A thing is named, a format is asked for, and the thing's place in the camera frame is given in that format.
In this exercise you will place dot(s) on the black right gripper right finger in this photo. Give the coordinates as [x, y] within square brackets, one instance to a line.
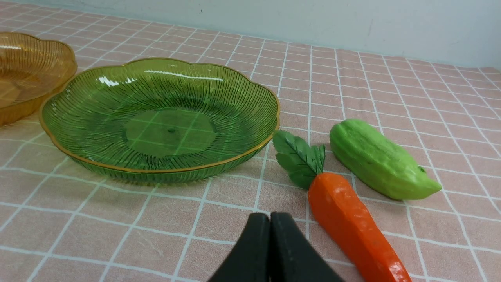
[292, 257]

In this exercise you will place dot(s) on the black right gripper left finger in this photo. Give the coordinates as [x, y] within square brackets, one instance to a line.
[248, 259]

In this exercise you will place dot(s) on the orange toy carrot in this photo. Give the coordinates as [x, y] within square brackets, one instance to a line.
[338, 210]

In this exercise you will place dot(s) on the green toy gourd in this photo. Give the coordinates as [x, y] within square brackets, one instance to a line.
[378, 162]

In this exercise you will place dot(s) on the green ribbed glass plate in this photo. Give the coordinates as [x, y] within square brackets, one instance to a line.
[161, 120]

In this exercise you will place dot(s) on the amber ribbed glass plate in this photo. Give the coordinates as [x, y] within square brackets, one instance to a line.
[31, 70]

